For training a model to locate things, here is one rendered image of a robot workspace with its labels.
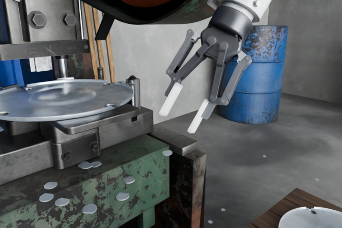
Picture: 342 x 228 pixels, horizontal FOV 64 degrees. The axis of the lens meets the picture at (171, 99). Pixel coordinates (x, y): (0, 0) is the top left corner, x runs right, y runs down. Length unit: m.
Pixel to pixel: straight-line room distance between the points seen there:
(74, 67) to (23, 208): 0.53
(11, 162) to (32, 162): 0.04
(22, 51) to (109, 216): 0.38
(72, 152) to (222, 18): 0.39
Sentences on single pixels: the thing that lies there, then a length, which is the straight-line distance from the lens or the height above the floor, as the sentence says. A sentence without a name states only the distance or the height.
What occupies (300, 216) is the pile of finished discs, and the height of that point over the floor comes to 0.36.
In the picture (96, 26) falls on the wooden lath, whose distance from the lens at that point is 1.85.
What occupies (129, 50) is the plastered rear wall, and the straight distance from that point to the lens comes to 2.26.
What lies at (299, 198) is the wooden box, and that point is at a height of 0.35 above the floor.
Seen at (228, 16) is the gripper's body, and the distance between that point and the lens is 0.51.
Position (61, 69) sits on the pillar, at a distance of 0.80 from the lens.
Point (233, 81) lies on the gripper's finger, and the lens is 0.50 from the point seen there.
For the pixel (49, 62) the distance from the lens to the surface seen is 0.71.
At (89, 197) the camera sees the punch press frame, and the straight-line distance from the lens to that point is 0.59.
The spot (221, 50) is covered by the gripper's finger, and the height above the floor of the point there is 0.88.
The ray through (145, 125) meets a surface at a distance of 0.72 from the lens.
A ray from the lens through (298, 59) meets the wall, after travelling 3.81.
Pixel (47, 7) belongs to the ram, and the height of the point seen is 0.96.
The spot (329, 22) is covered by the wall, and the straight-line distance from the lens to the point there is 3.69.
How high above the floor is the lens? 0.94
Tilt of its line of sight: 16 degrees down
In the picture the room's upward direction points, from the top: straight up
